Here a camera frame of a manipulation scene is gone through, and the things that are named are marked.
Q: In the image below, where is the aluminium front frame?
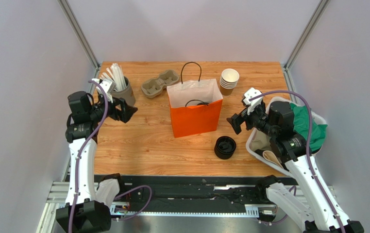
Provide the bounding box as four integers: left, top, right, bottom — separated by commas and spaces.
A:
47, 174, 353, 233

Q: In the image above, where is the orange paper bag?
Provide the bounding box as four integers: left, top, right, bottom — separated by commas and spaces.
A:
167, 62, 223, 138

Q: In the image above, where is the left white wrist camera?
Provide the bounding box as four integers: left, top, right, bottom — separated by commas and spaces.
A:
91, 78, 116, 103

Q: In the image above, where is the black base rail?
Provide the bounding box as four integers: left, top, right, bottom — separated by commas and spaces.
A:
93, 174, 299, 215

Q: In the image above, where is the left aluminium frame post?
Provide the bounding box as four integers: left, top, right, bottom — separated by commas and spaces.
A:
57, 0, 100, 71

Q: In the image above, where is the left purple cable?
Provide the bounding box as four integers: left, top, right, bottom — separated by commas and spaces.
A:
67, 80, 153, 233

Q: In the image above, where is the right aluminium frame post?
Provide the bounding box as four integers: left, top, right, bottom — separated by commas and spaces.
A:
283, 0, 331, 71

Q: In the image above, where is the aluminium frame post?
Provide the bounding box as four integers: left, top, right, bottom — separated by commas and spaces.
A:
283, 0, 331, 71
57, 0, 100, 71

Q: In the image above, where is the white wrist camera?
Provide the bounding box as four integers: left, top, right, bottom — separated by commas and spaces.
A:
242, 87, 263, 115
91, 78, 116, 103

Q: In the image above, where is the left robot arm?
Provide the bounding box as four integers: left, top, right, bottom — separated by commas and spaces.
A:
55, 91, 138, 233

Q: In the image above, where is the stack of paper cups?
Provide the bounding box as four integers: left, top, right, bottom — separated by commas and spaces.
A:
219, 68, 240, 96

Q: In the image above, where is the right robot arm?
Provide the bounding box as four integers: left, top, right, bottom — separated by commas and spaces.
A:
227, 101, 364, 233

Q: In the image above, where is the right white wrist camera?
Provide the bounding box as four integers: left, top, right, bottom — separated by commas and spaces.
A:
242, 87, 263, 115

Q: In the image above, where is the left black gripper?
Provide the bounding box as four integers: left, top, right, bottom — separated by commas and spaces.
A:
87, 93, 136, 123

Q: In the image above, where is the green cloth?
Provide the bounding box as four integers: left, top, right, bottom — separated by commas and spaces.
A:
290, 103, 328, 154

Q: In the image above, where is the grey straw holder cup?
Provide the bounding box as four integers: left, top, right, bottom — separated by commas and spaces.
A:
111, 76, 136, 106

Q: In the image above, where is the beige cloth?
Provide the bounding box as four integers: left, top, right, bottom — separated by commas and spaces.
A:
249, 131, 272, 155

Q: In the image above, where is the stack of black lids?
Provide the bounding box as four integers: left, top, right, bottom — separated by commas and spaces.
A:
214, 136, 236, 160

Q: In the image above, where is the white laundry basket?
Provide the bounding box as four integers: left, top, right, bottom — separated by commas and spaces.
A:
246, 97, 327, 178

